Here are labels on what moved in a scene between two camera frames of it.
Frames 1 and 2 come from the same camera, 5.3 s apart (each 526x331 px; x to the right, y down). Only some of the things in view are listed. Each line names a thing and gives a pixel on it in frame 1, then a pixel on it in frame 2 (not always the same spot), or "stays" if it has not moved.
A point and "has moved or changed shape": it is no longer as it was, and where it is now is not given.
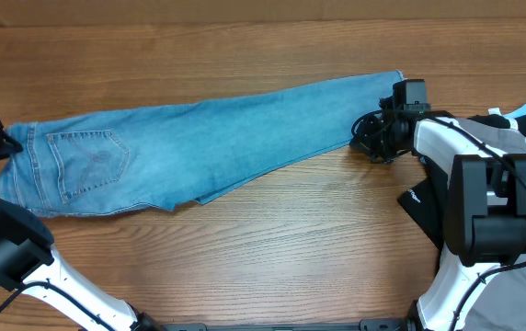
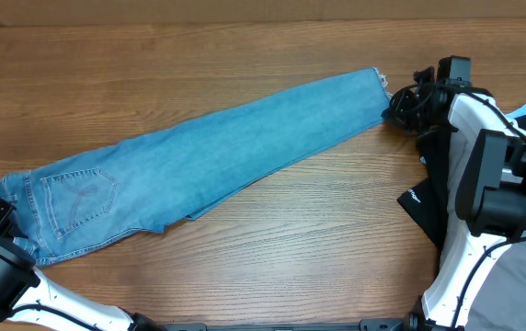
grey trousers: (524, 296) stays
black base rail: (364, 325) stays
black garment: (427, 199) stays
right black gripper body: (372, 138) -> (406, 108)
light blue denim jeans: (178, 153) has moved or changed shape
